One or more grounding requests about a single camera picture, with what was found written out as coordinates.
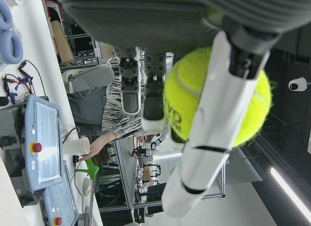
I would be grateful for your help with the person's bare hand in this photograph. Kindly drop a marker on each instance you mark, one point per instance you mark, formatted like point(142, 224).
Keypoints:
point(93, 148)

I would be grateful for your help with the grey and white robot hand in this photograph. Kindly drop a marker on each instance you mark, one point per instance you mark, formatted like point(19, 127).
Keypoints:
point(145, 19)

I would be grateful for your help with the white paper cup stack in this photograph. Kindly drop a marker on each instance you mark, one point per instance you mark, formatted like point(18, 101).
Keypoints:
point(75, 146)

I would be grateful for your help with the yellow-green tennis ball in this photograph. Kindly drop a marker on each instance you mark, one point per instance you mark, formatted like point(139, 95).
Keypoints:
point(181, 94)

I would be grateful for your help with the person's bare forearm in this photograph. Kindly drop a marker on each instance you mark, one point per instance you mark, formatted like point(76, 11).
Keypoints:
point(107, 138)

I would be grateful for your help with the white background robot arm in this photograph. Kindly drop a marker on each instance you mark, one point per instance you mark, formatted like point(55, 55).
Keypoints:
point(160, 139)

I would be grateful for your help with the green plastic clamp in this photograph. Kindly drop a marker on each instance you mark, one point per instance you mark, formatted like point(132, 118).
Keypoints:
point(91, 168)

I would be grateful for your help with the person in black-white sweater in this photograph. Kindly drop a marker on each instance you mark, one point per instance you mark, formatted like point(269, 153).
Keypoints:
point(114, 114)

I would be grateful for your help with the thin metal rod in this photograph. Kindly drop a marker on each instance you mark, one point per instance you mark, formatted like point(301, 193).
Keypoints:
point(92, 201)

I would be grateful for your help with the small brown cardboard box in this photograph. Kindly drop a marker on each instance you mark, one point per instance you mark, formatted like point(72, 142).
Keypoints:
point(146, 173)

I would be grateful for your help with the grey office chair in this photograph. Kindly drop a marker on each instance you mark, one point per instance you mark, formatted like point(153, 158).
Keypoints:
point(92, 76)

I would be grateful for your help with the black monitor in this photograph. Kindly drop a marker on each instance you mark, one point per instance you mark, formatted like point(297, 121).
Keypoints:
point(155, 196)

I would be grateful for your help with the brown cardboard sheet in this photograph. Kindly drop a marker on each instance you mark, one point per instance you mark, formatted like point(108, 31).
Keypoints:
point(62, 41)

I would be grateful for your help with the red and white rack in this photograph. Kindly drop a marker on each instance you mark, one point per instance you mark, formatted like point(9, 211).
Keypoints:
point(48, 7)

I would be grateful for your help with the blue over-ear headphones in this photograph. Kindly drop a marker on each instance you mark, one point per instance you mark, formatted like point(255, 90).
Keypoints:
point(11, 48)

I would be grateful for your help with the ceiling light strip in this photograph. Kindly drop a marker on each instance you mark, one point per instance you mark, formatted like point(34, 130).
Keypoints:
point(291, 194)

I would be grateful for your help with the small black switch box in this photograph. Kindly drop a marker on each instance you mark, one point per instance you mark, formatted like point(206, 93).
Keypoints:
point(76, 159)

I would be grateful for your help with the aluminium profile frame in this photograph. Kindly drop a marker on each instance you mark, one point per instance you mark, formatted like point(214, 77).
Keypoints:
point(222, 184)

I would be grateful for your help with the white security camera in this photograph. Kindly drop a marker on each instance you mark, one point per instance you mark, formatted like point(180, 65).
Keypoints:
point(297, 84)

